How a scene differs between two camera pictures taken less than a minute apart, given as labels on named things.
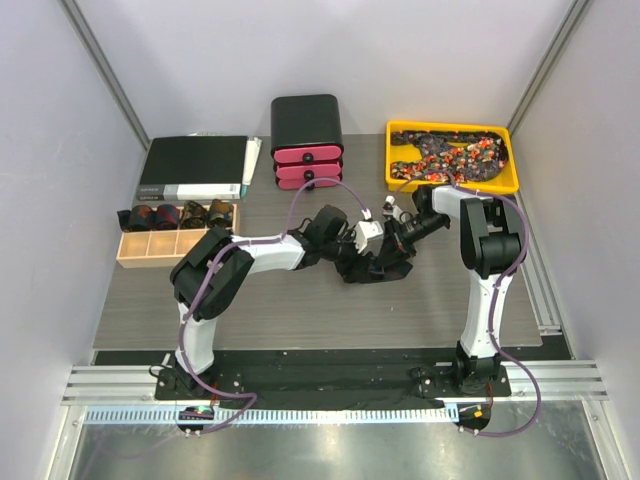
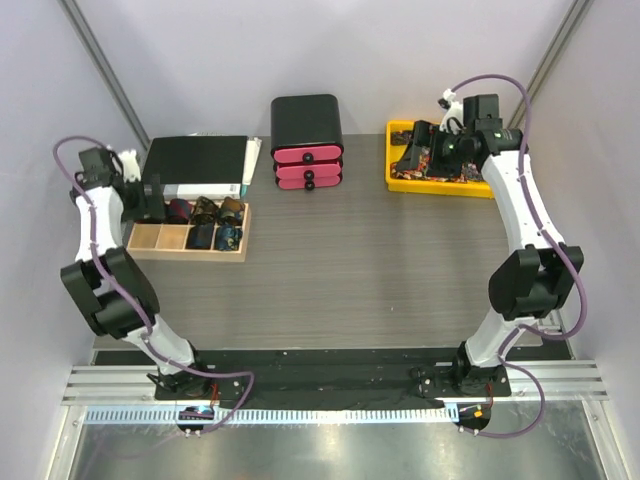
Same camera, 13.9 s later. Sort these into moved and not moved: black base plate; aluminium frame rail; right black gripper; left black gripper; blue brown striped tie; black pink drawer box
Moved: right black gripper; blue brown striped tie; left black gripper
Not moved: aluminium frame rail; black base plate; black pink drawer box
